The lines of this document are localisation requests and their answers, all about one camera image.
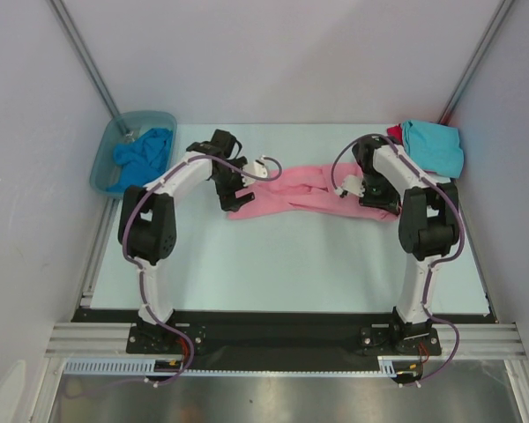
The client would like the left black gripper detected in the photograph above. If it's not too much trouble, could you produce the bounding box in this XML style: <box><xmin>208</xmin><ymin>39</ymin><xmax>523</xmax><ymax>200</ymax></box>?
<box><xmin>211</xmin><ymin>157</ymin><xmax>254</xmax><ymax>212</ymax></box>

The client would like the pink t shirt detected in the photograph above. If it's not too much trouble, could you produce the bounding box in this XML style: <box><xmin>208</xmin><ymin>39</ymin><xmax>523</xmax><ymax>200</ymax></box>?
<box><xmin>227</xmin><ymin>165</ymin><xmax>398</xmax><ymax>222</ymax></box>

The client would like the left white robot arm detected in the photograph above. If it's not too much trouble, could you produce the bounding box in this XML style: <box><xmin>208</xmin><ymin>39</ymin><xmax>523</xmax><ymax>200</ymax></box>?
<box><xmin>118</xmin><ymin>130</ymin><xmax>255</xmax><ymax>353</ymax></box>

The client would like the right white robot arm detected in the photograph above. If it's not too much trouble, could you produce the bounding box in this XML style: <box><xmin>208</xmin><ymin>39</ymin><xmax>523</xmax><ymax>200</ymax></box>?
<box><xmin>352</xmin><ymin>134</ymin><xmax>465</xmax><ymax>353</ymax></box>

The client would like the folded red t shirt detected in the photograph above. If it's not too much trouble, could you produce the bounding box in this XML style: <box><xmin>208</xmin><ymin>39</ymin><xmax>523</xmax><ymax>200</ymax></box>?
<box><xmin>386</xmin><ymin>124</ymin><xmax>403</xmax><ymax>145</ymax></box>

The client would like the folded light blue t shirt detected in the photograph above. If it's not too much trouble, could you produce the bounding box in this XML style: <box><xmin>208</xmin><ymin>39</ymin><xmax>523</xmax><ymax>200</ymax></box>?
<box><xmin>401</xmin><ymin>120</ymin><xmax>465</xmax><ymax>179</ymax></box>

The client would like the crumpled blue t shirt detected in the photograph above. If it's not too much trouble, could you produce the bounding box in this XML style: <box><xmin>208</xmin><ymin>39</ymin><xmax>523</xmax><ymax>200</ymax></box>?
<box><xmin>107</xmin><ymin>128</ymin><xmax>175</xmax><ymax>194</ymax></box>

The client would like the translucent blue plastic bin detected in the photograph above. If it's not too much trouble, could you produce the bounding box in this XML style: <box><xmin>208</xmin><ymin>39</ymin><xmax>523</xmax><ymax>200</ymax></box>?
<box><xmin>89</xmin><ymin>110</ymin><xmax>177</xmax><ymax>199</ymax></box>

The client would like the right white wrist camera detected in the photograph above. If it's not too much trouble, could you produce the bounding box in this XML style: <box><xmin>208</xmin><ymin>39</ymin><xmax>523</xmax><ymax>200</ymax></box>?
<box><xmin>335</xmin><ymin>174</ymin><xmax>365</xmax><ymax>198</ymax></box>

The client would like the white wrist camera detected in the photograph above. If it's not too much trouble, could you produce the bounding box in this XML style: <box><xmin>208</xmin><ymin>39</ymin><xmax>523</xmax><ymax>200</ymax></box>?
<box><xmin>242</xmin><ymin>157</ymin><xmax>269</xmax><ymax>181</ymax></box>
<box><xmin>335</xmin><ymin>174</ymin><xmax>365</xmax><ymax>198</ymax></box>

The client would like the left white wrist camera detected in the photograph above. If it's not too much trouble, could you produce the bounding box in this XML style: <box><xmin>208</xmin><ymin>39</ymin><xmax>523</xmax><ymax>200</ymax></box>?
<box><xmin>242</xmin><ymin>157</ymin><xmax>269</xmax><ymax>181</ymax></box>

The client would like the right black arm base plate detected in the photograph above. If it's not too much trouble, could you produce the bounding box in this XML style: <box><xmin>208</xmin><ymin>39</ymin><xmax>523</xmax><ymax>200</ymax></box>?
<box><xmin>358</xmin><ymin>324</ymin><xmax>443</xmax><ymax>357</ymax></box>

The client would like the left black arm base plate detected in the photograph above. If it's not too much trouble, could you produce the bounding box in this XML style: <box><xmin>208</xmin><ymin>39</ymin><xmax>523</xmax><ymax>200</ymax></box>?
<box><xmin>125</xmin><ymin>323</ymin><xmax>205</xmax><ymax>355</ymax></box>

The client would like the slotted cable duct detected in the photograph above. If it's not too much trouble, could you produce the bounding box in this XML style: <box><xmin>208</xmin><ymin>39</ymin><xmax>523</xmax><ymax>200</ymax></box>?
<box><xmin>64</xmin><ymin>357</ymin><xmax>421</xmax><ymax>378</ymax></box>

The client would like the aluminium front rail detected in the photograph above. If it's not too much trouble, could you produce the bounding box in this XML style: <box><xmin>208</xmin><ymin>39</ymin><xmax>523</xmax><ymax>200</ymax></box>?
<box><xmin>45</xmin><ymin>323</ymin><xmax>526</xmax><ymax>360</ymax></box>

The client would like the right aluminium corner post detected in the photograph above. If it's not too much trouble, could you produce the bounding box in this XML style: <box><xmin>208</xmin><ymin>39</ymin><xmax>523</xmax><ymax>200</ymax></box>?
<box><xmin>437</xmin><ymin>0</ymin><xmax>518</xmax><ymax>125</ymax></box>

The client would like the aluminium corner post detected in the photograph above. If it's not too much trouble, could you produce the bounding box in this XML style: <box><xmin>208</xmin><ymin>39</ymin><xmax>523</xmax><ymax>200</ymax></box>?
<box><xmin>437</xmin><ymin>0</ymin><xmax>518</xmax><ymax>125</ymax></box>
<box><xmin>47</xmin><ymin>0</ymin><xmax>120</xmax><ymax>118</ymax></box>

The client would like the left aluminium corner post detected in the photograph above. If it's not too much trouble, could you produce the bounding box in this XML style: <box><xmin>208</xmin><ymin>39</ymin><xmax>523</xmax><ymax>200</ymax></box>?
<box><xmin>47</xmin><ymin>0</ymin><xmax>120</xmax><ymax>118</ymax></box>

